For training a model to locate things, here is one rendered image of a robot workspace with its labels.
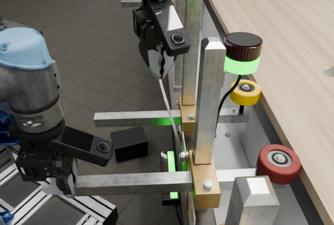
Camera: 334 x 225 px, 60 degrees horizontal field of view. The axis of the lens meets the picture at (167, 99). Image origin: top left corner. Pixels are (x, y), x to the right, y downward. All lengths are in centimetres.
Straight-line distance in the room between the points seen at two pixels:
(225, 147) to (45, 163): 64
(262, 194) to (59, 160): 36
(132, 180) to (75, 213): 80
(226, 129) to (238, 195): 79
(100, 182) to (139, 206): 99
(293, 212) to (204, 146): 26
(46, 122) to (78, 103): 182
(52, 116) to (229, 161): 64
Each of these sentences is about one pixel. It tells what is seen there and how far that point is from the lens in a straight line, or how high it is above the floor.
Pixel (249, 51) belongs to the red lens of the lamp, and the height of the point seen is 114.
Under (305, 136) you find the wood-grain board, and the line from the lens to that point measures 71.
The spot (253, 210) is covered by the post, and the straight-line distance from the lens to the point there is 30.
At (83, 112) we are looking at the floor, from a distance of 220.
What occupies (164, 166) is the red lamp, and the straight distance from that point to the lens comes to 84.
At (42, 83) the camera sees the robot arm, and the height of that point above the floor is 111.
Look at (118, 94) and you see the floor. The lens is 233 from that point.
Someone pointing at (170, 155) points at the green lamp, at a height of 70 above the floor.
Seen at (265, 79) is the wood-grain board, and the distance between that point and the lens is 87.
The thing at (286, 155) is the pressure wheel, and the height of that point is 90.
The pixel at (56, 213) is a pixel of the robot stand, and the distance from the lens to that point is 141.
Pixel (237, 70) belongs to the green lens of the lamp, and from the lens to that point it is 48.
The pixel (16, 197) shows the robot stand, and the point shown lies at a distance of 154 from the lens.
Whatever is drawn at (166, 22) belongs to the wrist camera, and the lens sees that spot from 55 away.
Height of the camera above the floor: 134
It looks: 37 degrees down
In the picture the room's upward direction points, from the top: straight up
